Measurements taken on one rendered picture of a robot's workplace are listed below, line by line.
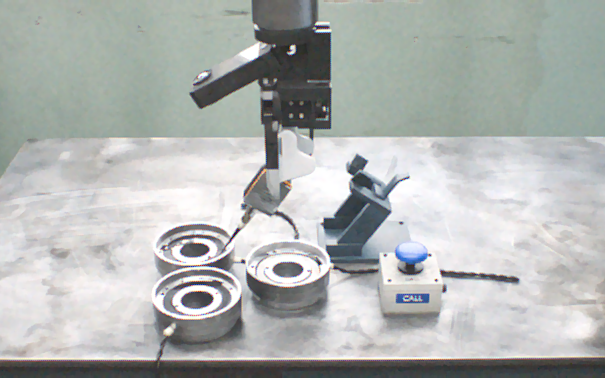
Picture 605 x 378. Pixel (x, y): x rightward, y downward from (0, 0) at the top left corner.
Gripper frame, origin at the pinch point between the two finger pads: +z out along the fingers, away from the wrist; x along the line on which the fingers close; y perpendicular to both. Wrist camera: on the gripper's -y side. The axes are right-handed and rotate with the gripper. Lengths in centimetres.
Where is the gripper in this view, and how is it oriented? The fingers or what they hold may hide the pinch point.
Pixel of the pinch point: (271, 182)
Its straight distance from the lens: 104.0
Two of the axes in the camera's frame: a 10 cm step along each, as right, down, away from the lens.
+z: 0.1, 8.8, 4.7
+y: 10.0, -0.2, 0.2
